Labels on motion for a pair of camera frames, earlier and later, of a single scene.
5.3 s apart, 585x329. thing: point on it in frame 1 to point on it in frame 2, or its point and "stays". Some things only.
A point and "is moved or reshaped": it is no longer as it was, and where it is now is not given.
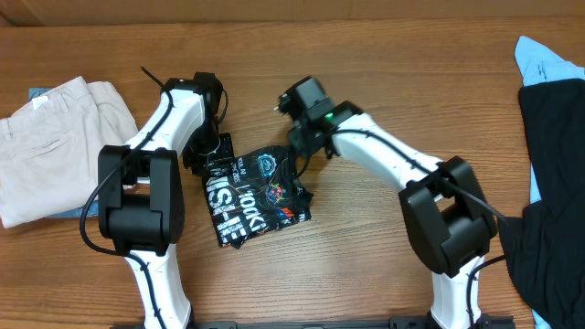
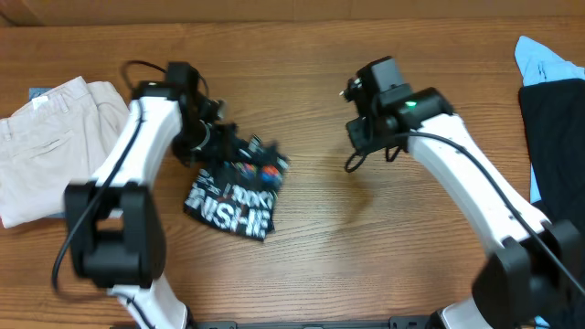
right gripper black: (297, 141) to (356, 132)
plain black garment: (545, 245) stays
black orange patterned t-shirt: (263, 193) is moved or reshaped
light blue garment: (539, 65) stays
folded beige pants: (49, 150) stays
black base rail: (395, 323) stays
